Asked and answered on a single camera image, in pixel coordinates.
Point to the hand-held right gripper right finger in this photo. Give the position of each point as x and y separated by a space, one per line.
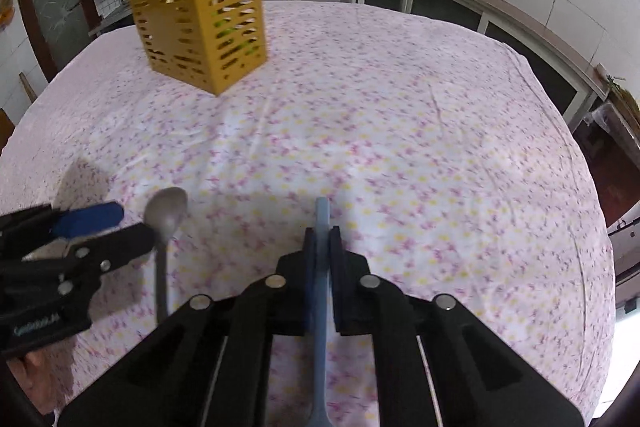
335 267

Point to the metal spoon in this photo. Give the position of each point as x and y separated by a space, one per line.
165 214

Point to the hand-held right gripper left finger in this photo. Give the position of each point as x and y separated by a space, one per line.
309 267

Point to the light blue plastic utensil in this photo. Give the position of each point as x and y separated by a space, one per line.
321 217

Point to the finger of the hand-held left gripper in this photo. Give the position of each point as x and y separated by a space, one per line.
125 242
90 217

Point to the cluttered side table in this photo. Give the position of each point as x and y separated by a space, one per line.
617 132

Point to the floral tablecloth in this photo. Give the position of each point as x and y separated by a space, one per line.
400 132

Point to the person's left hand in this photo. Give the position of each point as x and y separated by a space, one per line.
47 374

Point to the yellow perforated utensil holder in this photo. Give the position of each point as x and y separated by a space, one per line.
200 7

